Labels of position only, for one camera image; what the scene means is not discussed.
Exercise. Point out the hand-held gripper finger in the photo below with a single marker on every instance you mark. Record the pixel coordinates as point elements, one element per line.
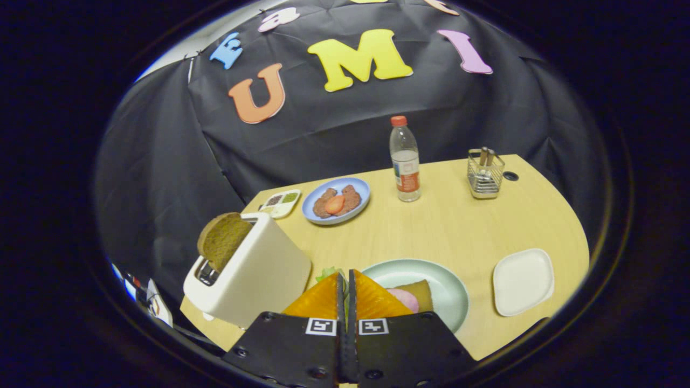
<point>352,355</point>
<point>340,355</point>

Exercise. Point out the green lettuce leaf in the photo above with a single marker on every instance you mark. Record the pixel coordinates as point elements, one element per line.
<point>326,274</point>

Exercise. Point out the brown toast bread slice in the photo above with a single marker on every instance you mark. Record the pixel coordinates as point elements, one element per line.
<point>223,240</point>

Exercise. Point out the pink ham slice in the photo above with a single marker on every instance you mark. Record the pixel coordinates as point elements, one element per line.
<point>404,300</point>

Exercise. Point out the cream white toaster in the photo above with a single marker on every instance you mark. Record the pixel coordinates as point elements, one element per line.
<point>264,275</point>

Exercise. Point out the pale green round plate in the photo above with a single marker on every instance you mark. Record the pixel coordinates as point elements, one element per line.
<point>426,272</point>

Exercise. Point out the red tomato slice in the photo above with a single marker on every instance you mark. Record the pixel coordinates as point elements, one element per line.
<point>335,205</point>

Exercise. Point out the brown meat patty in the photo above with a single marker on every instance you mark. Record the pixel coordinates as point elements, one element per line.
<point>322,205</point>
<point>352,196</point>

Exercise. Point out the white condiment tray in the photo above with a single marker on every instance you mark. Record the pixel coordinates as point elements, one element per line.
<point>280,203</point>

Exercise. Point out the blue round plate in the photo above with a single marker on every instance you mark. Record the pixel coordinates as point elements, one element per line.
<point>362,188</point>

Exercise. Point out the white square plate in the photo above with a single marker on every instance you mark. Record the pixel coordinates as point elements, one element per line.
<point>523,280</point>

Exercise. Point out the clear bottle with red cap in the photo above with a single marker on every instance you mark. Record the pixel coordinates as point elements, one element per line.
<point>405,172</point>

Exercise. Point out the white printed object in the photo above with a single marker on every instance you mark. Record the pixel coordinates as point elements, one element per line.
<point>153,304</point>

